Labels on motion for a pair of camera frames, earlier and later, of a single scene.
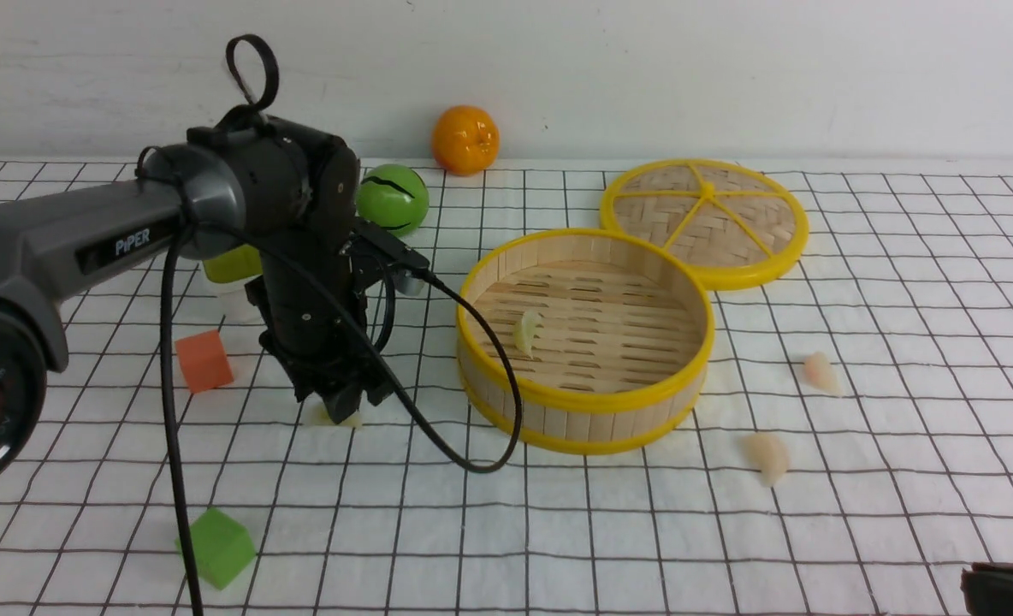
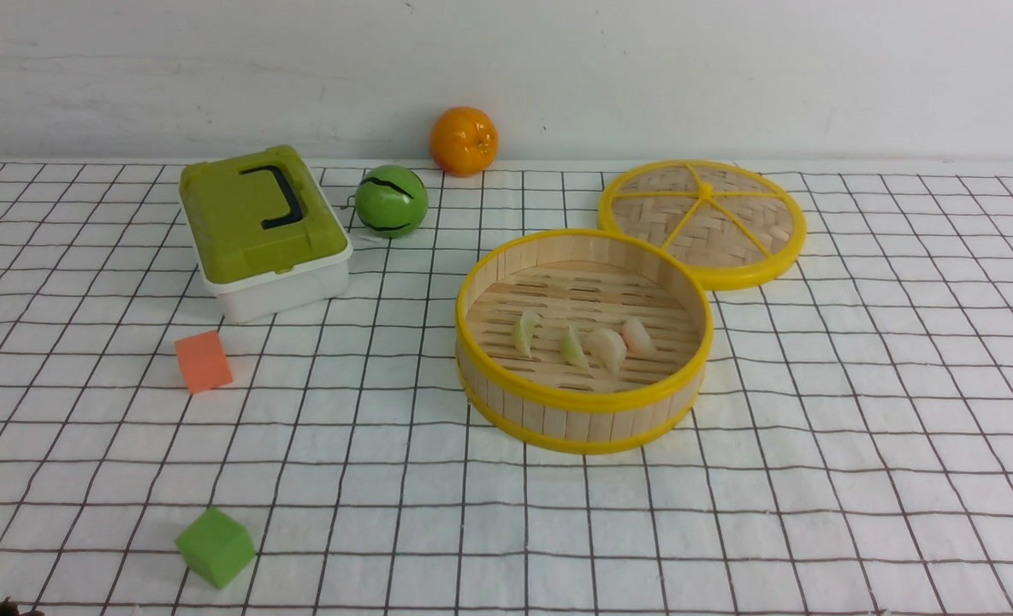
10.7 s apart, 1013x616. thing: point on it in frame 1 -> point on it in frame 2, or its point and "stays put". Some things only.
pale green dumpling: x=318 y=415 -> x=571 y=350
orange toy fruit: x=465 y=140 stays put
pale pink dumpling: x=768 y=455 -> x=607 y=346
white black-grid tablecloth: x=873 y=423 stays put
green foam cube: x=222 y=547 stays put
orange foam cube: x=204 y=360 stays put
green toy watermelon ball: x=392 y=198 stays put
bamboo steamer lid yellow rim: x=730 y=224 stays put
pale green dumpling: x=524 y=332 stays put
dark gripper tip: x=1000 y=589 -> x=5 y=609
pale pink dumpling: x=820 y=373 -> x=636 y=336
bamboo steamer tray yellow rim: x=625 y=344 stays put
